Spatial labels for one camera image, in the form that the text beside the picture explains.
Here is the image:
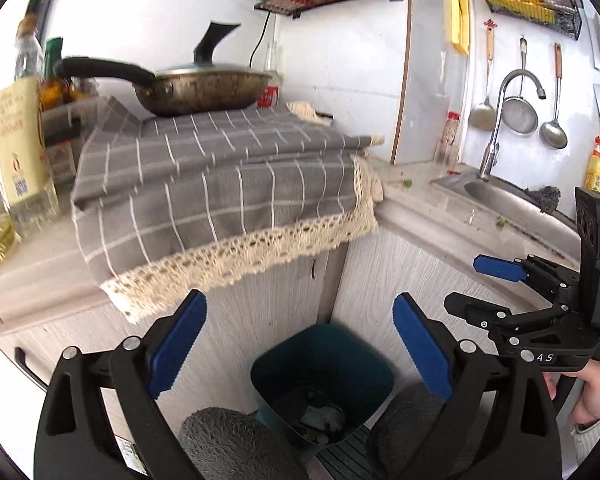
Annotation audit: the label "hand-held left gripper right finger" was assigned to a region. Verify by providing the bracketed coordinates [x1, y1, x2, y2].
[391, 291, 563, 480]

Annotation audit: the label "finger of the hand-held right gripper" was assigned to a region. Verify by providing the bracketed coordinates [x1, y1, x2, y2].
[472, 253, 582, 297]
[443, 291, 582, 336]

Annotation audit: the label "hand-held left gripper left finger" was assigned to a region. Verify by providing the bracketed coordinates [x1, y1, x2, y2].
[32, 289, 208, 480]

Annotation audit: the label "teal plastic waste bin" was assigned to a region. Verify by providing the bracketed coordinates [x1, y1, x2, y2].
[250, 322, 396, 447]

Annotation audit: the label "steel sink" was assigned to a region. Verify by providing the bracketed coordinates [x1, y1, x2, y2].
[431, 166, 582, 262]

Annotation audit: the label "dark grey scouring pad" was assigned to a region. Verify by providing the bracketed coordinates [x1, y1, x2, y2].
[527, 185, 564, 214]

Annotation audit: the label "wood-grain sink cabinet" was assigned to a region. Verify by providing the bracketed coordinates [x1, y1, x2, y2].
[330, 160, 588, 412]

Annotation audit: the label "grey fuzzy slippers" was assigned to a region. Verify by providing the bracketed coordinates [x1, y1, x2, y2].
[177, 406, 312, 480]

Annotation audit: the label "crumpled paper wrapper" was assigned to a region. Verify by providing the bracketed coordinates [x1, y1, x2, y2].
[299, 402, 344, 434]

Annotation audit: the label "dark ribbed floor mat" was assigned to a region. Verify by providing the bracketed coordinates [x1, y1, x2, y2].
[317, 425, 382, 480]

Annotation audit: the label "clear jar red lid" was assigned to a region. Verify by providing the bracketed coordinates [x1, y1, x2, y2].
[437, 111, 462, 166]

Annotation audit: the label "steel mesh strainer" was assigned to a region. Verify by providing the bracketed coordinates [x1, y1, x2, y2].
[500, 36, 539, 136]

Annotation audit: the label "chrome faucet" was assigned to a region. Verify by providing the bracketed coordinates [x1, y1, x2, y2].
[479, 69, 547, 181]

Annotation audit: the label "grey checked cloth lace trim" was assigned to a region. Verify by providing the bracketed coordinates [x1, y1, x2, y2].
[70, 95, 387, 324]

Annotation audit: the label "large oil bottle yellow label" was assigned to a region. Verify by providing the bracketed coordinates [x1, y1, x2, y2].
[0, 16, 60, 237]

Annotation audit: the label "worn frying pan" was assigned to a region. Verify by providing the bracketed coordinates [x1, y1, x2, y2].
[55, 57, 274, 117]

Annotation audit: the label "yellow and green packets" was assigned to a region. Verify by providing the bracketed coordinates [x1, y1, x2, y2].
[484, 0, 571, 23]

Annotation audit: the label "clear bottle red label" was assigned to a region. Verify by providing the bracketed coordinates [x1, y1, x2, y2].
[257, 42, 284, 109]

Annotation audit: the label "dark sauce bottle green cap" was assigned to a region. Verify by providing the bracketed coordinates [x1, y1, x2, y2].
[39, 37, 83, 112]

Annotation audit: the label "wood-grain cabinet with handle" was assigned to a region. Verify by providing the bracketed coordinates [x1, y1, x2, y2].
[0, 215, 354, 462]

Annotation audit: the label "steel spoon wooden handle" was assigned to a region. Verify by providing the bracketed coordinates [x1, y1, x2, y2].
[539, 42, 569, 150]

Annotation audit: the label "steel ladle wooden handle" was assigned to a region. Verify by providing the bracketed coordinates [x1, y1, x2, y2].
[468, 19, 497, 129]

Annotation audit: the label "steel pan lid black handle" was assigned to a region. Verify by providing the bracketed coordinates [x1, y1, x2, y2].
[154, 21, 262, 79]

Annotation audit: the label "black power cable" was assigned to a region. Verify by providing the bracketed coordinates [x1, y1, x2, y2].
[249, 10, 274, 69]

